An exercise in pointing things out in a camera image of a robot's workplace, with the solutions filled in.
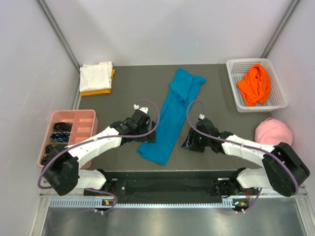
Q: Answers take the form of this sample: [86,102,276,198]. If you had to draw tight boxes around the white folded t shirt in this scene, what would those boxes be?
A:
[80,61,113,92]

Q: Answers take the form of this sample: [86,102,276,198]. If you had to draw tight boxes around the green black coiled cable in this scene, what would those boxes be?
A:
[44,144,64,154]

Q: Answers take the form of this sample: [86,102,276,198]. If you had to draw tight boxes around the pink cap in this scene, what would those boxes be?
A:
[254,118,293,146]

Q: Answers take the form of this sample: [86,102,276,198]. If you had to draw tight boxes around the black coiled cable top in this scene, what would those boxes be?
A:
[53,122,72,132]

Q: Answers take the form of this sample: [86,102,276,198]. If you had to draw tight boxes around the white perforated plastic basket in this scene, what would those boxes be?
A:
[226,58,288,113]

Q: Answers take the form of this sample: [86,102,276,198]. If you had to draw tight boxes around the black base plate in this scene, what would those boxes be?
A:
[83,169,261,204]

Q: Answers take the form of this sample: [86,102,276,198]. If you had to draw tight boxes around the blue coiled cable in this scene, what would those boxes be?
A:
[50,132,70,143]

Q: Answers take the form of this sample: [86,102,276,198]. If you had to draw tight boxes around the pink compartment tray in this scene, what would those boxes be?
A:
[38,110,98,167]

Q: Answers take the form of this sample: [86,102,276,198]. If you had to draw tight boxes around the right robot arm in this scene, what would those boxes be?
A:
[182,118,310,197]

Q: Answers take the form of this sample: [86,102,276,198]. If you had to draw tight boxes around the yellow folded t shirt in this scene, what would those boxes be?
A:
[80,69,116,96]

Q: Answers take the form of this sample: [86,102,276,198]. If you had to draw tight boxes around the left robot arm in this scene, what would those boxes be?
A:
[42,107,156,196]

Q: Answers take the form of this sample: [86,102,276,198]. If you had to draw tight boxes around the blue t shirt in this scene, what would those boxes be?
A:
[137,68,206,166]

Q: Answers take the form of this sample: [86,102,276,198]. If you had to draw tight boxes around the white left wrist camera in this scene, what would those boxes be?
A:
[133,104,149,114]

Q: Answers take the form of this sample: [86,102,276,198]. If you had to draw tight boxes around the grey slotted cable duct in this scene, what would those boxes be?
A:
[50,198,247,208]

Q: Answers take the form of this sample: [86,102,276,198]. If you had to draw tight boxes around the orange crumpled t shirt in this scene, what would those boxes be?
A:
[237,64,271,107]

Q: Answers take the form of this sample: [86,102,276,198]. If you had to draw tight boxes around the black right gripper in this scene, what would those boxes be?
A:
[182,127,210,153]

